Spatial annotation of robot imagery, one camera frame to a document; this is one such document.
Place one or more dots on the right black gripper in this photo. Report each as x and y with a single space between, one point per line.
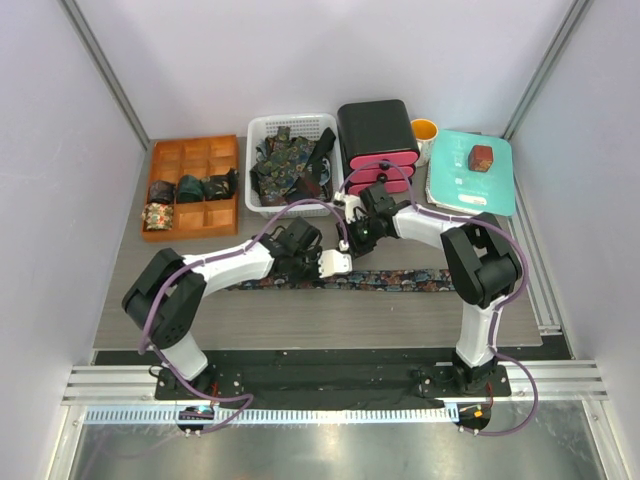
357 249

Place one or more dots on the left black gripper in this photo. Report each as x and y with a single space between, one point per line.
314 275

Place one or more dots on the navy floral silk tie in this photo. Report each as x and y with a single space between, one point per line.
394 281

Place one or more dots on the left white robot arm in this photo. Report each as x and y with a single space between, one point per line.
165 298

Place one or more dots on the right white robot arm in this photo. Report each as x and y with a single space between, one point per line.
485 265

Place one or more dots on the dark red patterned tie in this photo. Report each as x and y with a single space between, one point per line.
308 187

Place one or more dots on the black pink drawer organizer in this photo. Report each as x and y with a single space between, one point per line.
377 144

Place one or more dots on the black tie in basket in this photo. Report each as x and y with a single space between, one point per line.
322 147

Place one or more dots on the teal book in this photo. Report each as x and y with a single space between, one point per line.
452 184

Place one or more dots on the white plastic mesh basket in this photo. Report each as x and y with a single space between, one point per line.
330 173

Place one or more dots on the green paisley tie in basket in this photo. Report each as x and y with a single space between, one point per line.
280 160

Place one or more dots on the rolled black dotted tie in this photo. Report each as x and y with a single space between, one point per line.
220 187

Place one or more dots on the white mug yellow inside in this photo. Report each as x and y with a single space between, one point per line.
425 132

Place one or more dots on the rolled dark green tie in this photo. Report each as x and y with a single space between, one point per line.
189 190

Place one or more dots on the orange wooden divided tray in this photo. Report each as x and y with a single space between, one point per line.
200 157

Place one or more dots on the red brown small box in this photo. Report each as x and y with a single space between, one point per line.
480 158

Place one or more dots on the rolled cream floral tie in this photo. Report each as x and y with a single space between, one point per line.
158 217

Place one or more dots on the rolled brown patterned tie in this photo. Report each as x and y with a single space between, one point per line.
161 192

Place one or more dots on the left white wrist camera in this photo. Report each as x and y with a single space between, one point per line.
333 262

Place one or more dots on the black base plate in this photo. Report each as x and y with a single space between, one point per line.
348 379

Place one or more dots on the aluminium frame rail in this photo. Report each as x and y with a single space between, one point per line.
132 384

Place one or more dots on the white slotted cable duct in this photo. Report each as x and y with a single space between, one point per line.
194 415

